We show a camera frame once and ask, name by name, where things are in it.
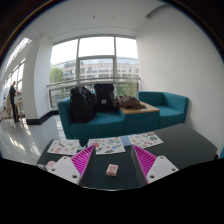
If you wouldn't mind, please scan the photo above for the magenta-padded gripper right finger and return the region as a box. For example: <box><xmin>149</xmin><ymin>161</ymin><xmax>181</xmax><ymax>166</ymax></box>
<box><xmin>129</xmin><ymin>143</ymin><xmax>180</xmax><ymax>188</ymax></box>

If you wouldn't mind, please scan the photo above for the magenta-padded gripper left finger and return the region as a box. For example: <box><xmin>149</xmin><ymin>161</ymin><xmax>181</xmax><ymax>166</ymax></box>
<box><xmin>46</xmin><ymin>143</ymin><xmax>98</xmax><ymax>186</ymax></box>

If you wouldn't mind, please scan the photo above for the pink charger block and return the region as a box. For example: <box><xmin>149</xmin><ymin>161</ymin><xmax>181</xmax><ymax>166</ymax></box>
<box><xmin>105</xmin><ymin>163</ymin><xmax>120</xmax><ymax>178</ymax></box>

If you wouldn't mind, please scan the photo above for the sticker sheet with red items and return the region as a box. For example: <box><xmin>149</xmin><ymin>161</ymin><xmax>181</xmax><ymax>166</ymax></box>
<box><xmin>46</xmin><ymin>138</ymin><xmax>81</xmax><ymax>157</ymax></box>

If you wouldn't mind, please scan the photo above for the sticker sheet with green items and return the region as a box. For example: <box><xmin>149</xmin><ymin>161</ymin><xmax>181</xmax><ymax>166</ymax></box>
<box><xmin>127</xmin><ymin>131</ymin><xmax>165</xmax><ymax>150</ymax></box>

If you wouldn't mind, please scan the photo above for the sticker sheet with round plate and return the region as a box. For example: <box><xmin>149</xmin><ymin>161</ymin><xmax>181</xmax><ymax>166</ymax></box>
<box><xmin>86</xmin><ymin>136</ymin><xmax>127</xmax><ymax>156</ymax></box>

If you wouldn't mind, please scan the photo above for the teal sofa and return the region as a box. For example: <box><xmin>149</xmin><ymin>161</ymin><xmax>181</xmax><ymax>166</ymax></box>
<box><xmin>57</xmin><ymin>90</ymin><xmax>190</xmax><ymax>141</ymax></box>

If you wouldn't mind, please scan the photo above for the wooden sofa side table top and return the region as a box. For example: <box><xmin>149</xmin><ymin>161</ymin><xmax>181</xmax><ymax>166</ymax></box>
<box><xmin>118</xmin><ymin>101</ymin><xmax>161</xmax><ymax>116</ymax></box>

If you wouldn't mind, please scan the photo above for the large black backpack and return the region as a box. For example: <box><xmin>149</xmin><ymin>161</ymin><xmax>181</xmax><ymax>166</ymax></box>
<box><xmin>68</xmin><ymin>86</ymin><xmax>99</xmax><ymax>124</ymax></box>

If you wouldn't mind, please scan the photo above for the brown bag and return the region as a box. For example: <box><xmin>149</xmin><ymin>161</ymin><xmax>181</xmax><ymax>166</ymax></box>
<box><xmin>112</xmin><ymin>93</ymin><xmax>147</xmax><ymax>110</ymax></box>

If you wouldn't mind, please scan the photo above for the black backpack with white label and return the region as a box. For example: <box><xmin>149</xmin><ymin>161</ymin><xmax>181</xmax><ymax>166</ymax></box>
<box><xmin>93</xmin><ymin>82</ymin><xmax>116</xmax><ymax>113</ymax></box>

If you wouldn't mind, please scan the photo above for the metal window railing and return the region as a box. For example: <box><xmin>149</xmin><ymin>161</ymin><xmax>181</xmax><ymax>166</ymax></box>
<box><xmin>46</xmin><ymin>76</ymin><xmax>142</xmax><ymax>110</ymax></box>

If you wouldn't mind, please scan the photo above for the person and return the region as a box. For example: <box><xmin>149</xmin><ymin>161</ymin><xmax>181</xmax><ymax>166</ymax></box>
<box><xmin>8</xmin><ymin>80</ymin><xmax>21</xmax><ymax>124</ymax></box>

